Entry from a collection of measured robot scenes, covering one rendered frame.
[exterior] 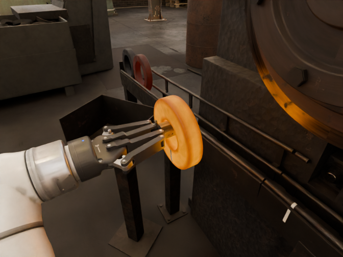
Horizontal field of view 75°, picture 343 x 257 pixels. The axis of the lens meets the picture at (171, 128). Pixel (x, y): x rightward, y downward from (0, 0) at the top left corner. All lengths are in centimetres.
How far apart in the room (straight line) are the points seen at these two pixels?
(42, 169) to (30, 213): 6
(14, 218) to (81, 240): 96
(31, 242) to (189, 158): 27
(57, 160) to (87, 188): 116
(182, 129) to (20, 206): 27
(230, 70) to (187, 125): 34
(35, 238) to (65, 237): 98
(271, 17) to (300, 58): 7
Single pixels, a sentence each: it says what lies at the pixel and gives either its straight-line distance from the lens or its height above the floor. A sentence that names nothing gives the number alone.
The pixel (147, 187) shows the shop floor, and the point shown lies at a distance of 145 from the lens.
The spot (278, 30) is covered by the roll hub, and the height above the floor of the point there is 104.
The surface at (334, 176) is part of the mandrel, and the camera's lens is 59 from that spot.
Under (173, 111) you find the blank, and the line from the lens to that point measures 41.
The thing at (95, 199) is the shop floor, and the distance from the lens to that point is 146.
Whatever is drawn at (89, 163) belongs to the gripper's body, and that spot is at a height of 85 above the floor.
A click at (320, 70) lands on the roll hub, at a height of 101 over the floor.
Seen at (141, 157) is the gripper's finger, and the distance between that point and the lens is 40.
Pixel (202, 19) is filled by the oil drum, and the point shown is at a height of 65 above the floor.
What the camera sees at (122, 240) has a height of 1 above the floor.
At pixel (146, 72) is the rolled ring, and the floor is 72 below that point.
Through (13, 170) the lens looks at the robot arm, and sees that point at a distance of 40.
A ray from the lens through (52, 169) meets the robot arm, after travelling 38.
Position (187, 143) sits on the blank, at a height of 85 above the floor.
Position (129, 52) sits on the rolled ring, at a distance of 129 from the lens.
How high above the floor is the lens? 110
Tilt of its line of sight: 35 degrees down
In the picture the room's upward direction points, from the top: straight up
